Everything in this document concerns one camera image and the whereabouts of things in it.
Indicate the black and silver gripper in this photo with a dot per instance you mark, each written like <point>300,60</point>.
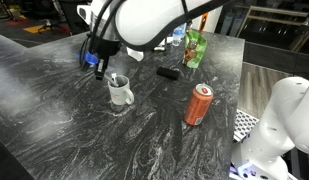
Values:
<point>103,42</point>

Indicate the silver pen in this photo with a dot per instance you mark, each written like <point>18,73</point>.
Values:
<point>112,79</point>

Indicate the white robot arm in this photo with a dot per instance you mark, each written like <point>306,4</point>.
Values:
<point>143,24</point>

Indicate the white ceramic mug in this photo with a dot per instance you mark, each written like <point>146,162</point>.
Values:
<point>122,94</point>

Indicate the white paper piece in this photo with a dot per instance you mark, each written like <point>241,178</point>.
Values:
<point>137,55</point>

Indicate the black cylindrical object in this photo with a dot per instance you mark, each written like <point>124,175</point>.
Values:
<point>168,73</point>

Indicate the clear plastic water bottle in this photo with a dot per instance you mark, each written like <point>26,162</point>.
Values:
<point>178,34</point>

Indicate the green snack bag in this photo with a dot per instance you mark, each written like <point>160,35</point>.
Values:
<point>195,46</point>

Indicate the orange soda can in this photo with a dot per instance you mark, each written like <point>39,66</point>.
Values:
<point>201,98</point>

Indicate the white perforated metal plate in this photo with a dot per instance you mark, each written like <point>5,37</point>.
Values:
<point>244,123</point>

